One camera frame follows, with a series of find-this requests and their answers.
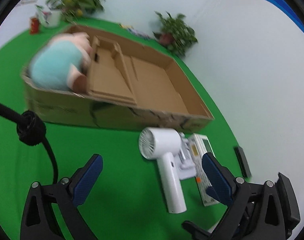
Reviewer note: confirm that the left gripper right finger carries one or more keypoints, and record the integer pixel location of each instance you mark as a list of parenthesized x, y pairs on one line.
[(222, 179)]

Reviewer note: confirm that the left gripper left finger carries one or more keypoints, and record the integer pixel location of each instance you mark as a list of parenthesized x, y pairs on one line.
[(39, 220)]

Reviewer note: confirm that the white folding phone stand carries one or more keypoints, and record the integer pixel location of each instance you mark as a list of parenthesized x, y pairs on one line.
[(184, 164)]

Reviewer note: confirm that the white hair dryer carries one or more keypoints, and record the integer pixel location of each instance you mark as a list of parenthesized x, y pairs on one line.
[(162, 145)]

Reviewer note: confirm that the plush pig toy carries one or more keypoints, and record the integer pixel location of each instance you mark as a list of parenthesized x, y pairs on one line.
[(62, 64)]

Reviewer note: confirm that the black smartphone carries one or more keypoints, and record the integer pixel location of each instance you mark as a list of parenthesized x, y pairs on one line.
[(242, 160)]

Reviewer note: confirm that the green table cloth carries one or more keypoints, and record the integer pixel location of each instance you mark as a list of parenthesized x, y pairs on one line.
[(126, 201)]

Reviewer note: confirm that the large open cardboard tray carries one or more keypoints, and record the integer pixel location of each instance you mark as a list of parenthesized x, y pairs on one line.
[(165, 97)]

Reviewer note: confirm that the right potted green plant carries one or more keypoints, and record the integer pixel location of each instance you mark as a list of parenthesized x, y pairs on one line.
[(175, 35)]

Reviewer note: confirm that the potted green plant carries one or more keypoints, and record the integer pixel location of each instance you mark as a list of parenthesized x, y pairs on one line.
[(74, 9), (175, 35)]

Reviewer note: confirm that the patterned packet at back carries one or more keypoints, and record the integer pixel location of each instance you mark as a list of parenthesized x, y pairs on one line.
[(139, 34)]

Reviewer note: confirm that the red cup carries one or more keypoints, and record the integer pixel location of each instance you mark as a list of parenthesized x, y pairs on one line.
[(34, 25)]

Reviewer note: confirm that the yellow packet at back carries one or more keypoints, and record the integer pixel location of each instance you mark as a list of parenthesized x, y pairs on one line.
[(125, 26)]

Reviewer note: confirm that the white enamel mug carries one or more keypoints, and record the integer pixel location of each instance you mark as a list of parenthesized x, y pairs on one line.
[(53, 18)]

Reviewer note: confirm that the left potted green plant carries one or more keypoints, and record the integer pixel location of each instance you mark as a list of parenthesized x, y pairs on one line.
[(74, 9)]

